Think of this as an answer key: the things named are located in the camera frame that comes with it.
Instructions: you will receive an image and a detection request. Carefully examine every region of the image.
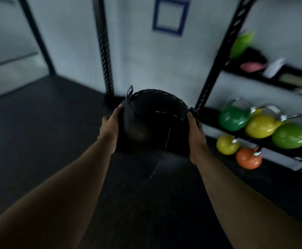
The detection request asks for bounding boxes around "person's right hand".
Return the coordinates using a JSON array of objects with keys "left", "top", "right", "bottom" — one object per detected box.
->
[{"left": 186, "top": 107, "right": 211, "bottom": 165}]

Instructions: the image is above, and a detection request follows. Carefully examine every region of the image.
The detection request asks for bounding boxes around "person's left hand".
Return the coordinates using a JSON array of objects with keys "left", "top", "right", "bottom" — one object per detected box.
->
[{"left": 98, "top": 103, "right": 125, "bottom": 155}]

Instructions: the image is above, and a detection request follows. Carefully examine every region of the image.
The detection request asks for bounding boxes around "orange kettlebell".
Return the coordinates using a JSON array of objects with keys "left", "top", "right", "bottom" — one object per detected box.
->
[{"left": 236, "top": 146, "right": 263, "bottom": 170}]

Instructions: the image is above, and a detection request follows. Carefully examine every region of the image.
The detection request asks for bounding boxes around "small yellow kettlebell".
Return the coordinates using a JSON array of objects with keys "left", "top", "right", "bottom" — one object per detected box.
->
[{"left": 216, "top": 134, "right": 240, "bottom": 155}]

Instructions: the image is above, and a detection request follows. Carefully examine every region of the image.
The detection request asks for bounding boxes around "blue square wall marking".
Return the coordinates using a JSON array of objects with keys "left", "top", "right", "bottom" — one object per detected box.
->
[{"left": 152, "top": 0, "right": 191, "bottom": 36}]

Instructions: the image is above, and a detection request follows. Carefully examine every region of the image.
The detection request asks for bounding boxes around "light green kettlebell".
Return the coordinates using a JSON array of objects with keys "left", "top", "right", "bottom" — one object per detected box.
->
[{"left": 271, "top": 114, "right": 302, "bottom": 149}]

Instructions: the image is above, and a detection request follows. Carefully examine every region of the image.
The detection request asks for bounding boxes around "dark green kettlebell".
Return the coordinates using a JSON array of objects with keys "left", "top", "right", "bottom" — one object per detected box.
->
[{"left": 219, "top": 98, "right": 253, "bottom": 132}]

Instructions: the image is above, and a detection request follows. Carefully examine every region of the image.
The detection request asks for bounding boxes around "large yellow kettlebell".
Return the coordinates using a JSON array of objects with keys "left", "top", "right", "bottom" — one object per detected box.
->
[{"left": 245, "top": 105, "right": 284, "bottom": 139}]

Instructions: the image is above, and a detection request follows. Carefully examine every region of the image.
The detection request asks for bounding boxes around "person's left forearm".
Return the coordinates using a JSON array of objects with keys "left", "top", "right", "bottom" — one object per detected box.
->
[{"left": 0, "top": 137, "right": 115, "bottom": 249}]

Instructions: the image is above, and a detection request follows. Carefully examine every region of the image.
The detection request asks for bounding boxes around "pink kettlebell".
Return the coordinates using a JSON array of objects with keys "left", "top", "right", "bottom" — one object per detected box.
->
[{"left": 240, "top": 62, "right": 267, "bottom": 73}]

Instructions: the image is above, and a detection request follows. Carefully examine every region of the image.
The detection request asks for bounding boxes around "black storage shelf rack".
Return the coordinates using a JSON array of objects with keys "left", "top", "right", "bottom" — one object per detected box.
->
[{"left": 195, "top": 47, "right": 302, "bottom": 179}]

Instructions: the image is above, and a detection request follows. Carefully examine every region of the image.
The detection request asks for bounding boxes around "black slanted rack post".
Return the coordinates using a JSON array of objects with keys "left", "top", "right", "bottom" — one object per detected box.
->
[{"left": 17, "top": 0, "right": 56, "bottom": 75}]

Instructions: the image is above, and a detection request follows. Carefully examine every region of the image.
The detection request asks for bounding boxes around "lime green kettlebell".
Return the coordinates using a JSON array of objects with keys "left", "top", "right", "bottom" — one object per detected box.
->
[{"left": 230, "top": 31, "right": 255, "bottom": 60}]

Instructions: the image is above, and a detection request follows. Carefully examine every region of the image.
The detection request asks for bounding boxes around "black perforated rack upright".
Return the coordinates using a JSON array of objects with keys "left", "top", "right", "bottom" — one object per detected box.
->
[
  {"left": 195, "top": 0, "right": 258, "bottom": 111},
  {"left": 92, "top": 0, "right": 115, "bottom": 101}
]

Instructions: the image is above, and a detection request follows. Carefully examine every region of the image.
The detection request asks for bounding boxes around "black medicine ball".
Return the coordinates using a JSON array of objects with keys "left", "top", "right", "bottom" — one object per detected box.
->
[{"left": 115, "top": 85, "right": 199, "bottom": 181}]

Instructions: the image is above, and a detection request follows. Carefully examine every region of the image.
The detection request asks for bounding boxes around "person's right forearm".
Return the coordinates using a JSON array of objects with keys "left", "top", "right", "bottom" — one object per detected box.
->
[{"left": 196, "top": 150, "right": 302, "bottom": 249}]

